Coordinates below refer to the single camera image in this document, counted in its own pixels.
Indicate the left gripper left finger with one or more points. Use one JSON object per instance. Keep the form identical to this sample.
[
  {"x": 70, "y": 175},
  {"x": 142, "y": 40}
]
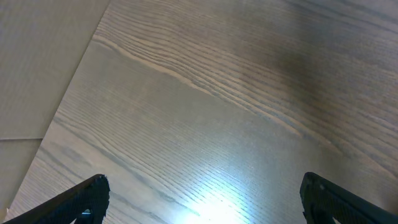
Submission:
[{"x": 87, "y": 202}]

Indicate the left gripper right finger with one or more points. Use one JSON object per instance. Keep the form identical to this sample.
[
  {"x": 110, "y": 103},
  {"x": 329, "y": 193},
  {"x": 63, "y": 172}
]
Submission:
[{"x": 325, "y": 202}]

